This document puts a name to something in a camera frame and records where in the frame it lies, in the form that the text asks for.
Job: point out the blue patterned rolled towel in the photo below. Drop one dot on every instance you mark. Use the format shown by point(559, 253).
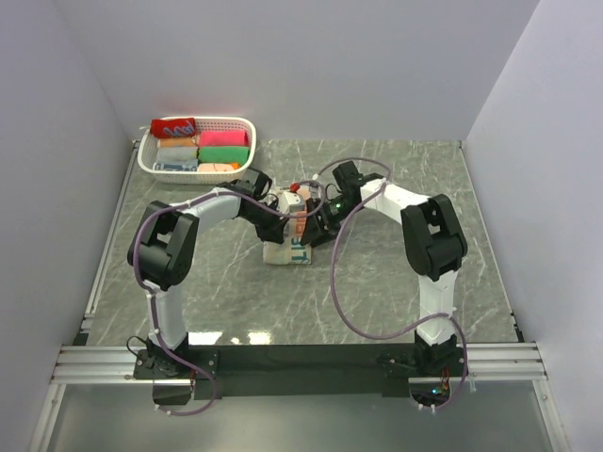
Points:
point(179, 166)

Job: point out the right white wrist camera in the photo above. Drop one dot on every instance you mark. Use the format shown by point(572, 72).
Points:
point(316, 188)

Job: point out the orange rolled towel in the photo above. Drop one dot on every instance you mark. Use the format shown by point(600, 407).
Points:
point(176, 142)

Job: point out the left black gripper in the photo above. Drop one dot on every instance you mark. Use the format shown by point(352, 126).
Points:
point(274, 233)

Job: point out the grey rolled towel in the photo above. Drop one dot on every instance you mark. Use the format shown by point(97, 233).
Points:
point(176, 154)

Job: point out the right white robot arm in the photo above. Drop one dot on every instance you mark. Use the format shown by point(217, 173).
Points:
point(433, 238)

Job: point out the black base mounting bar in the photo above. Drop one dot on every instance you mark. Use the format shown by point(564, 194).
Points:
point(327, 383)

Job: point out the white printed towel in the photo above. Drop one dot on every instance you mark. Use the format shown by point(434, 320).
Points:
point(292, 251)

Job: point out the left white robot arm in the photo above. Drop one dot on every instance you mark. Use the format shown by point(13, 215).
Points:
point(162, 250)

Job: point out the white plastic basket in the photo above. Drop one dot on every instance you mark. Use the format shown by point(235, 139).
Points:
point(148, 149)

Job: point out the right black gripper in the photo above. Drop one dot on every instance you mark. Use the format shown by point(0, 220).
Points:
point(317, 231)

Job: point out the red blue cat towel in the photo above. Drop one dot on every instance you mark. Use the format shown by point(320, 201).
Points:
point(173, 128)

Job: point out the pink rolled towel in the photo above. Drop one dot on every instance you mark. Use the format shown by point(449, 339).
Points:
point(224, 138)

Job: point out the peach rolled towel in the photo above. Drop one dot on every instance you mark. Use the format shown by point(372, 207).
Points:
point(218, 167)

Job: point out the aluminium front rail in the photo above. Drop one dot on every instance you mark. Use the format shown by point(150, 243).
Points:
point(487, 362)

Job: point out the green rolled towel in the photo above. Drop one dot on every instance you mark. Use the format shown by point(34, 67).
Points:
point(224, 154)

